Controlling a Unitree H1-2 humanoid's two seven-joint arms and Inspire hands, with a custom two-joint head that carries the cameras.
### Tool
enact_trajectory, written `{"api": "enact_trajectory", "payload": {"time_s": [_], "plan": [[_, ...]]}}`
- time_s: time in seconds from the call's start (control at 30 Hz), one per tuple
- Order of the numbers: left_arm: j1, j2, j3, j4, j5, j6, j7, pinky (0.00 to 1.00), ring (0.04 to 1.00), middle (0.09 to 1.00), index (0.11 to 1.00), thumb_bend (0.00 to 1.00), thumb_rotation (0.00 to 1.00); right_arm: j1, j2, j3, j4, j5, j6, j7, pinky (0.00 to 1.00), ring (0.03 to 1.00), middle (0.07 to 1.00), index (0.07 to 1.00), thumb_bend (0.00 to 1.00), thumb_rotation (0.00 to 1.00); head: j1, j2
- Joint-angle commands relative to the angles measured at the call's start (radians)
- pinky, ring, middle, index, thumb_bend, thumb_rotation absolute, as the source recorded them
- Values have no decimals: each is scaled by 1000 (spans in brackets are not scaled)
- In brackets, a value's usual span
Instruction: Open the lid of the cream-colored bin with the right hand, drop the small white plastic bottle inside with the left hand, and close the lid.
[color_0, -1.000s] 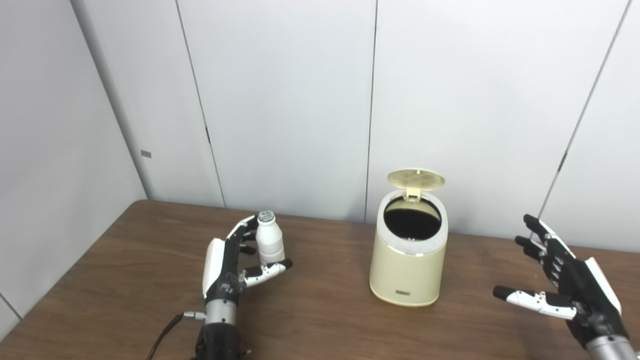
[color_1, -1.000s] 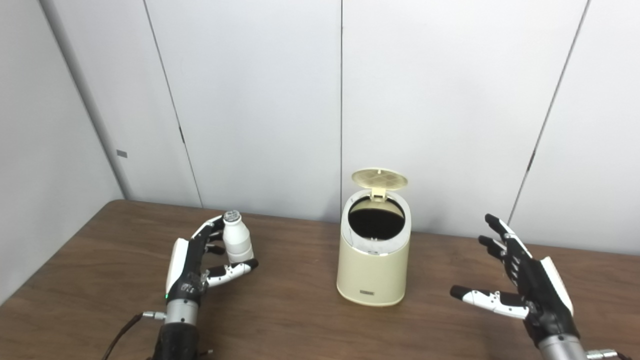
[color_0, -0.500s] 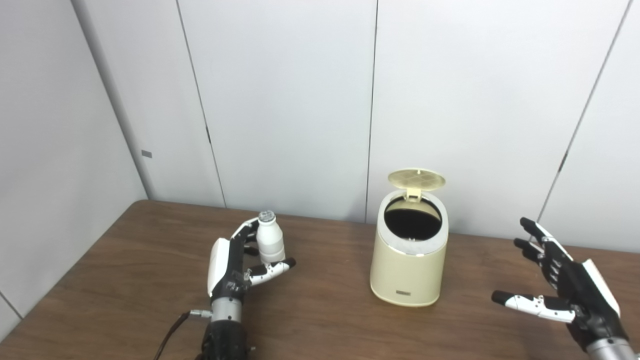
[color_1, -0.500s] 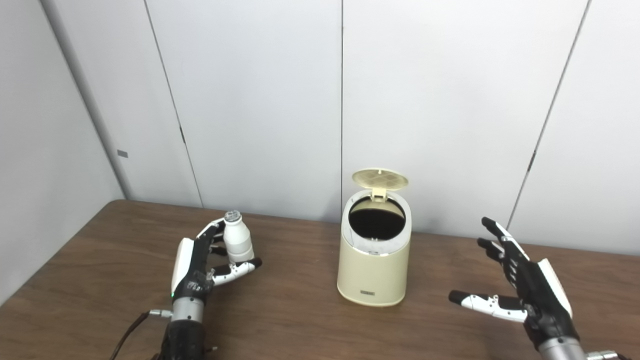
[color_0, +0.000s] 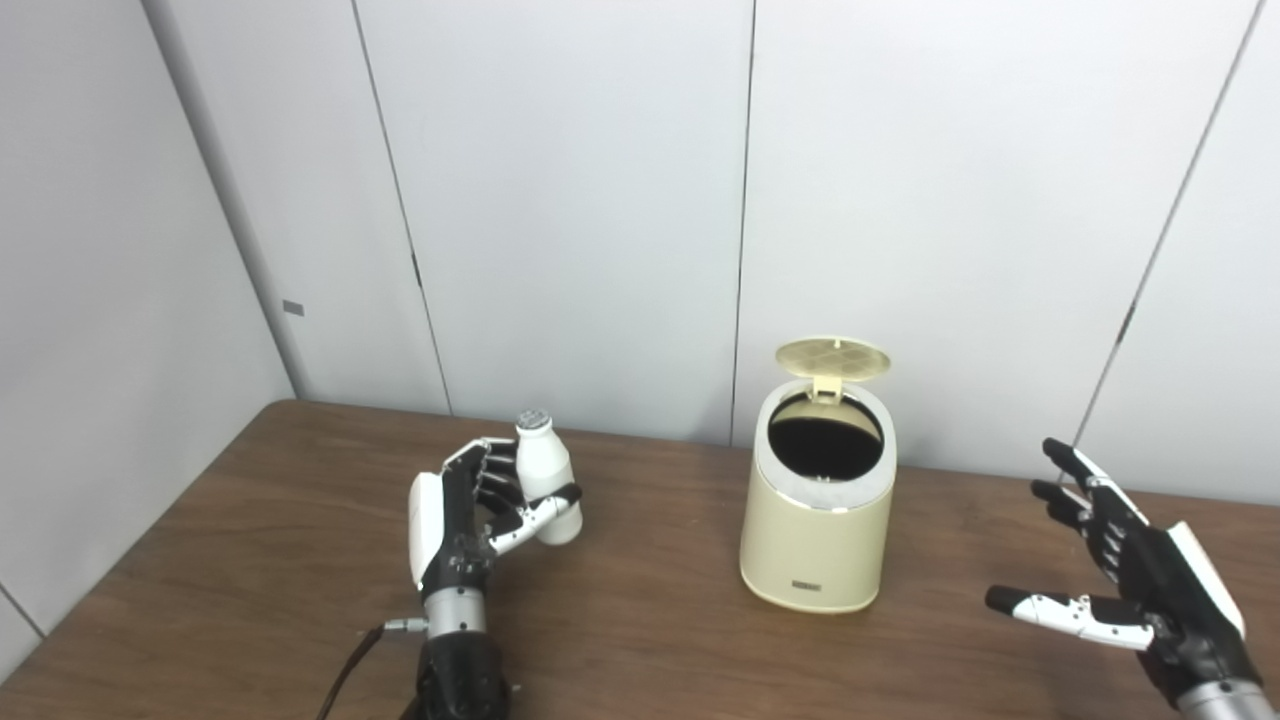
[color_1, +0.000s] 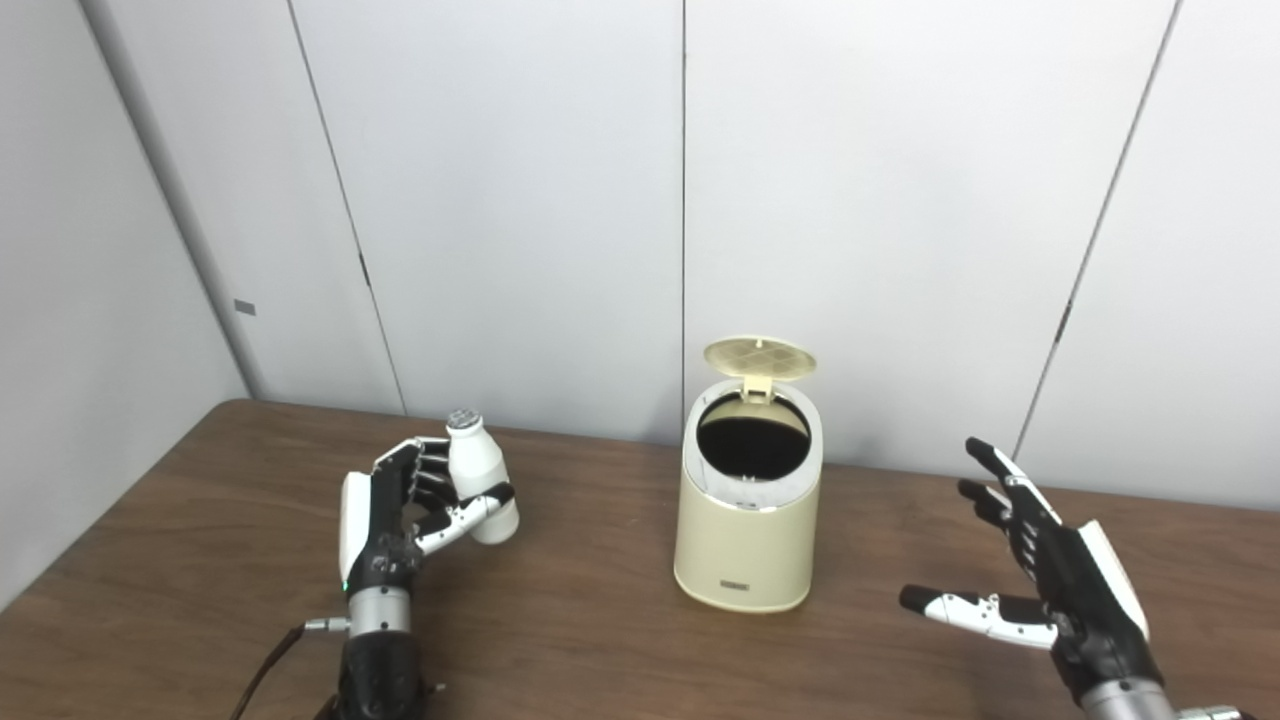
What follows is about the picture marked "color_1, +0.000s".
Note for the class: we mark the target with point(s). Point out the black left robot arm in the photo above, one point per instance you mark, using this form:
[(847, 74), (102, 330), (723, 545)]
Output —
[(380, 660)]

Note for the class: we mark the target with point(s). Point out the small white plastic bottle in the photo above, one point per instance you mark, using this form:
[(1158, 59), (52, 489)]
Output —
[(475, 460)]

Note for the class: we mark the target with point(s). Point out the cream-colored round bin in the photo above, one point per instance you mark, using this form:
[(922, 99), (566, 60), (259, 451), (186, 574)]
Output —
[(745, 550)]

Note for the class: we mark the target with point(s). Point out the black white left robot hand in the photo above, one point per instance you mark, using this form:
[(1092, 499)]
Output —
[(375, 540)]

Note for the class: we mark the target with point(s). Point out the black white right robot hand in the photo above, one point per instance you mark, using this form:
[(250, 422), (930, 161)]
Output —
[(1085, 600)]

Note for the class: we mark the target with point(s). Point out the cream round bin lid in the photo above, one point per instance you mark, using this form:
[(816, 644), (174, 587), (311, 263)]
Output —
[(760, 358)]

